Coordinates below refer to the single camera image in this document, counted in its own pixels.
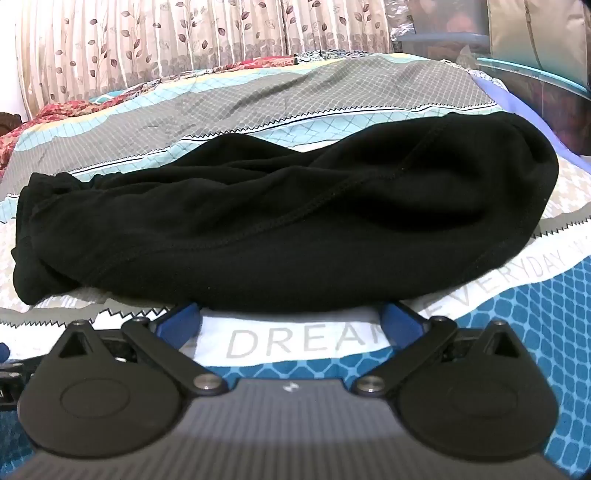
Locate clear plastic storage box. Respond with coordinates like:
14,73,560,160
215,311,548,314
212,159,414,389
390,0,491,63

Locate beige leaf print curtain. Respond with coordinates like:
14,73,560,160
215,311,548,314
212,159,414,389
16,0,399,116

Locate black pants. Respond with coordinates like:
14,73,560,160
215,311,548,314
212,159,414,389
11,113,560,311

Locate beige bag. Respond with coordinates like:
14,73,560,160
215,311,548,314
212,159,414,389
488,0,591,62

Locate patterned teal grey bed sheet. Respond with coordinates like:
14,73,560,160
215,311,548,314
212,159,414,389
0,51,591,480

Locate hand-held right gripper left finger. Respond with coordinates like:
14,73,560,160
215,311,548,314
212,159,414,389
58,304,228,397

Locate purple cloth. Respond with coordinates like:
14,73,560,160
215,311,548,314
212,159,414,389
475,74,591,172

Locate red floral blanket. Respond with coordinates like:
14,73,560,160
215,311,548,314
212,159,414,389
0,56,296,182

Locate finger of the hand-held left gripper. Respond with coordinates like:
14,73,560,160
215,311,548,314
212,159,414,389
0,342,21,409

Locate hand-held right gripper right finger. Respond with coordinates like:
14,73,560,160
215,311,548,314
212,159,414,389
355,302,529,397

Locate dark tub with teal rim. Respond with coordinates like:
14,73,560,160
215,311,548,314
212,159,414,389
475,56,591,155

